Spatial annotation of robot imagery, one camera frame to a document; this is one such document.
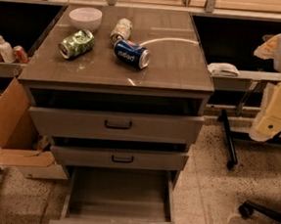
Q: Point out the padded gripper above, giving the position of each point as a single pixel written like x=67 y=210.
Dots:
x=268 y=123

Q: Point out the grey bottom drawer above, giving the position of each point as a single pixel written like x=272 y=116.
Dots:
x=118 y=196

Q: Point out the grey drawer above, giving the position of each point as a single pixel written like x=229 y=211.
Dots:
x=129 y=159
x=120 y=126
x=118 y=196

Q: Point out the grey middle drawer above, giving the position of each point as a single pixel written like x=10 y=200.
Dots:
x=129 y=159

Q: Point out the grey top drawer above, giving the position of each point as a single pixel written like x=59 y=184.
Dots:
x=120 y=126

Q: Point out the grey drawer cabinet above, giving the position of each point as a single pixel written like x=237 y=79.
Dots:
x=175 y=82

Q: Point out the black table leg base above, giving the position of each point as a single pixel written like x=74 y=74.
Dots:
x=231 y=135

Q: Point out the white folded cloth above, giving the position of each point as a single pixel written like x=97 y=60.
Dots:
x=224 y=69

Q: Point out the black office chair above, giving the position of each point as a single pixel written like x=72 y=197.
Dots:
x=248 y=208

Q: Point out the blue pepsi can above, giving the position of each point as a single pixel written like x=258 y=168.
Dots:
x=132 y=54

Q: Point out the green crushed can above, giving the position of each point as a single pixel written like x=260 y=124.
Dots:
x=76 y=44

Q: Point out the white bowl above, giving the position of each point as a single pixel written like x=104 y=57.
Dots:
x=86 y=18

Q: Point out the red can right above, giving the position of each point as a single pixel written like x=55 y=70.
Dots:
x=21 y=54

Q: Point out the brown cardboard box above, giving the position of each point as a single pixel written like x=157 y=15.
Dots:
x=20 y=142

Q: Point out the white pump bottle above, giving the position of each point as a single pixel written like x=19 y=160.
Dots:
x=6 y=51

